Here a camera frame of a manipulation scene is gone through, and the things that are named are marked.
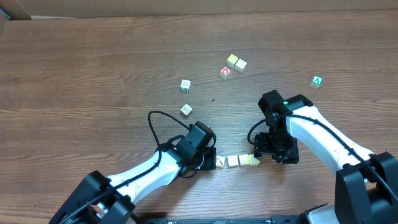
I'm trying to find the red W wooden block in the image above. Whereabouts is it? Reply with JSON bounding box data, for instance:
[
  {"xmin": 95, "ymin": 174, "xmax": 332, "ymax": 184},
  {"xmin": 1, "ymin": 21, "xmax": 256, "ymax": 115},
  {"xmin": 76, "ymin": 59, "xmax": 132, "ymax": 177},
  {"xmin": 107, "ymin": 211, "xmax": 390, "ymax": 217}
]
[{"xmin": 227, "ymin": 155, "xmax": 239, "ymax": 167}]

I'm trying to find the plain wooden block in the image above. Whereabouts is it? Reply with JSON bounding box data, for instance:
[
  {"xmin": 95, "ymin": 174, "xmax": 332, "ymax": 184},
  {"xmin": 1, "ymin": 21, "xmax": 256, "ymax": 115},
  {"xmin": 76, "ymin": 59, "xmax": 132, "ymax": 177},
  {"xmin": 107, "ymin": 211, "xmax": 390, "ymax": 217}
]
[{"xmin": 248, "ymin": 154, "xmax": 260, "ymax": 166}]

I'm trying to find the blue-sided wooden block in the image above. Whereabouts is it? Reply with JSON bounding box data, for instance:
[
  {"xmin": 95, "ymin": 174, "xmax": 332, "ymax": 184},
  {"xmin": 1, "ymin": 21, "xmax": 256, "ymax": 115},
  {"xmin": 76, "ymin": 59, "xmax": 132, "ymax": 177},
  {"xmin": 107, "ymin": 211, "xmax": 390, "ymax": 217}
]
[{"xmin": 180, "ymin": 104, "xmax": 193, "ymax": 118}]

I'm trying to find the yellow wooden block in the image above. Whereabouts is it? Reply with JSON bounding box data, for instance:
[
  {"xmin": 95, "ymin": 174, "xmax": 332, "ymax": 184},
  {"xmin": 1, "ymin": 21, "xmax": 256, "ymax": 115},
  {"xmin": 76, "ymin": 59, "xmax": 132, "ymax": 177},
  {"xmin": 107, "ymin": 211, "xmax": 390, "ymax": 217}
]
[{"xmin": 238, "ymin": 154, "xmax": 250, "ymax": 166}]

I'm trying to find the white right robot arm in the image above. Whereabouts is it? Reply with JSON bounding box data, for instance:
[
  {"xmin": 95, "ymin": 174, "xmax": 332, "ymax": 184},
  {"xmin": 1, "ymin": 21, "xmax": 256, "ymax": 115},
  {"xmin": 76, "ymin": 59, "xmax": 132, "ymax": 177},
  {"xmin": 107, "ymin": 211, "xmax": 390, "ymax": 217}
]
[{"xmin": 251, "ymin": 90, "xmax": 397, "ymax": 224}]

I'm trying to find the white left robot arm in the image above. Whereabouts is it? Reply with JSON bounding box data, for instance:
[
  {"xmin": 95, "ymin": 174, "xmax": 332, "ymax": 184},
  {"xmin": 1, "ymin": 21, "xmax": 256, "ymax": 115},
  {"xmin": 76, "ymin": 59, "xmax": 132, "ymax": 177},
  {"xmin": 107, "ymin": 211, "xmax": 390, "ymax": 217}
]
[{"xmin": 50, "ymin": 121, "xmax": 216, "ymax": 223}]

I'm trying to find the green A wooden block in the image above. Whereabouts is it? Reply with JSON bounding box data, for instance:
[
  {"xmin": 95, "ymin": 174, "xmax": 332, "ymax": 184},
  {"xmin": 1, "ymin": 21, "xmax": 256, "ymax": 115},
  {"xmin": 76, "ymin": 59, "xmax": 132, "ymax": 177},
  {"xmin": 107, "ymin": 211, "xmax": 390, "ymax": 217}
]
[{"xmin": 309, "ymin": 75, "xmax": 323, "ymax": 89}]

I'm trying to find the green-sided wooden block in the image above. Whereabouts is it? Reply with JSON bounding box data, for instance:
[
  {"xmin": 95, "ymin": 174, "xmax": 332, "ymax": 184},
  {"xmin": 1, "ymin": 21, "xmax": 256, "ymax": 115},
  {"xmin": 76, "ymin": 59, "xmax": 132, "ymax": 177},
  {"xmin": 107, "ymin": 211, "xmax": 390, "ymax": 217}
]
[{"xmin": 180, "ymin": 80, "xmax": 191, "ymax": 93}]

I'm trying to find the yellow-sided wooden block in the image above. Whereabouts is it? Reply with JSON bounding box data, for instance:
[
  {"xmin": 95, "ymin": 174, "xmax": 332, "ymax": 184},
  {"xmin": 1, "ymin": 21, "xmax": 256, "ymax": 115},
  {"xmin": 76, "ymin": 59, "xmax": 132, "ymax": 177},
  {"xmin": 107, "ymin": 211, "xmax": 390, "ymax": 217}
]
[{"xmin": 234, "ymin": 58, "xmax": 247, "ymax": 73}]

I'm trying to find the red-topped wooden block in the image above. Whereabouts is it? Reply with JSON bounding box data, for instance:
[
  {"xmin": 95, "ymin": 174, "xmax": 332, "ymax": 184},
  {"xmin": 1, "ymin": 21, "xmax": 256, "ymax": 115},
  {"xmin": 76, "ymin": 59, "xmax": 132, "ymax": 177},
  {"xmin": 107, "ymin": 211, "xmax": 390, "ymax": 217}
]
[{"xmin": 220, "ymin": 66, "xmax": 231, "ymax": 80}]

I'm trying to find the yellow-topped wooden block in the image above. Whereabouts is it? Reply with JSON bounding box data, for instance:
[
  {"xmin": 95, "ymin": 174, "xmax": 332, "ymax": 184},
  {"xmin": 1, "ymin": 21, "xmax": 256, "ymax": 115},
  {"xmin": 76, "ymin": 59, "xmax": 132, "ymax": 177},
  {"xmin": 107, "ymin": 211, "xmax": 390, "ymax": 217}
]
[{"xmin": 226, "ymin": 54, "xmax": 239, "ymax": 68}]

